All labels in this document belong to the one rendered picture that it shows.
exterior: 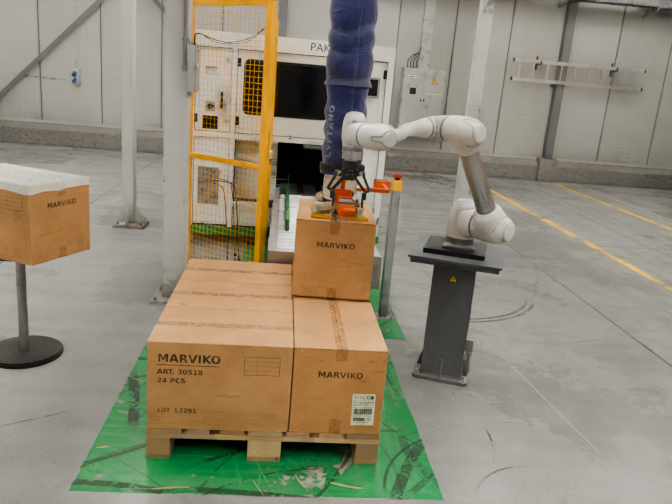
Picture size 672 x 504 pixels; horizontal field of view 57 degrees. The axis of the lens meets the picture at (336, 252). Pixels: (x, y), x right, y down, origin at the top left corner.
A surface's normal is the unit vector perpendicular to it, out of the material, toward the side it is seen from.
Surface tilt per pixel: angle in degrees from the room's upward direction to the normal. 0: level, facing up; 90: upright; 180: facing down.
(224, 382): 90
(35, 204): 90
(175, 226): 90
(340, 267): 89
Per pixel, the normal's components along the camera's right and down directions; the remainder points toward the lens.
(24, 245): -0.36, 0.22
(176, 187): 0.07, 0.27
